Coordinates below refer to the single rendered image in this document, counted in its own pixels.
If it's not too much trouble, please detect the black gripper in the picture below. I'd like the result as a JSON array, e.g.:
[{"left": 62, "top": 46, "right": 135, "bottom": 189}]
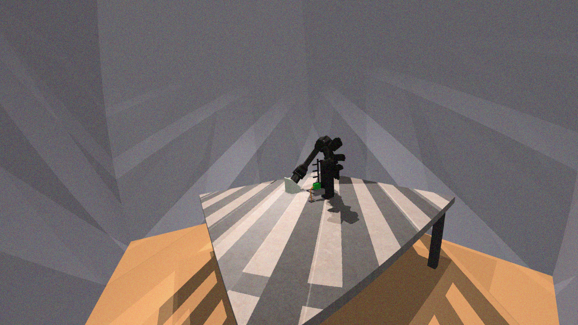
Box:
[{"left": 321, "top": 153, "right": 343, "bottom": 180}]

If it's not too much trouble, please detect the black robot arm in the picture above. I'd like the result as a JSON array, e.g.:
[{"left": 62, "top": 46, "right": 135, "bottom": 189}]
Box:
[{"left": 290, "top": 136, "right": 345, "bottom": 184}]

